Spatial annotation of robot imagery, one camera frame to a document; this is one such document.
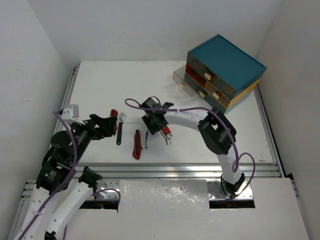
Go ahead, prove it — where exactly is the black handled adjustable wrench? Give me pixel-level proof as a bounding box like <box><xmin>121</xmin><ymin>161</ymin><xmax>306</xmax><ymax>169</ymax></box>
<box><xmin>116</xmin><ymin>112</ymin><xmax>126</xmax><ymax>146</ymax></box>

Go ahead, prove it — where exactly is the small chrome open-end wrench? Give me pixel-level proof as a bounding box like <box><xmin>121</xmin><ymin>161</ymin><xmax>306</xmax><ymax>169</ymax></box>
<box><xmin>141</xmin><ymin>129</ymin><xmax>149</xmax><ymax>150</ymax></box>
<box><xmin>160</xmin><ymin>131</ymin><xmax>172</xmax><ymax>146</ymax></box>

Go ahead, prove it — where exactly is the clear drawer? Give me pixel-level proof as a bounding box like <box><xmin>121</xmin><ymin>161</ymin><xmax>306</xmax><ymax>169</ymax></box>
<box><xmin>173</xmin><ymin>70</ymin><xmax>195</xmax><ymax>97</ymax></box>

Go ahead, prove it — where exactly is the teal drawer cabinet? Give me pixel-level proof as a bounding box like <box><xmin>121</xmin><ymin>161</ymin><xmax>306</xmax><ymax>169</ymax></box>
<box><xmin>185</xmin><ymin>34</ymin><xmax>267</xmax><ymax>114</ymax></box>

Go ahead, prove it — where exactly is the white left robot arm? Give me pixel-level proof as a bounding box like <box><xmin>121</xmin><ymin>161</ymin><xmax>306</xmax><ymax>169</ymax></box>
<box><xmin>15</xmin><ymin>107</ymin><xmax>117</xmax><ymax>240</ymax></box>

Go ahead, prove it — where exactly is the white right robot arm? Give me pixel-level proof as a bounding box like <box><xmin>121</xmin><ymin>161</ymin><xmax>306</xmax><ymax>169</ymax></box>
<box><xmin>124</xmin><ymin>97</ymin><xmax>245</xmax><ymax>199</ymax></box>

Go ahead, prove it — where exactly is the red black utility knife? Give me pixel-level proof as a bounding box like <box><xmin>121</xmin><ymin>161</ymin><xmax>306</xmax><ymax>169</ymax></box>
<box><xmin>110</xmin><ymin>109</ymin><xmax>118</xmax><ymax>135</ymax></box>
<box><xmin>132</xmin><ymin>129</ymin><xmax>142</xmax><ymax>160</ymax></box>

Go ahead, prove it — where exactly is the red handled adjustable wrench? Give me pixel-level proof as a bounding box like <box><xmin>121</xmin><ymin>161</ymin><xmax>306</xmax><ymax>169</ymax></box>
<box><xmin>161</xmin><ymin>126</ymin><xmax>173</xmax><ymax>139</ymax></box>

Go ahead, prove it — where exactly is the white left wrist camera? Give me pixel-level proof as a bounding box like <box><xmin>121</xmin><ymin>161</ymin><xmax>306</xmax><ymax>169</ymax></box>
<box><xmin>61</xmin><ymin>104</ymin><xmax>85</xmax><ymax>125</ymax></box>

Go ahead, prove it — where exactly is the aluminium rail frame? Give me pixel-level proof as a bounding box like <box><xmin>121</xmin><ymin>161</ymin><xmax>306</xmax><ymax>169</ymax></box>
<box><xmin>9</xmin><ymin>63</ymin><xmax>311</xmax><ymax>240</ymax></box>

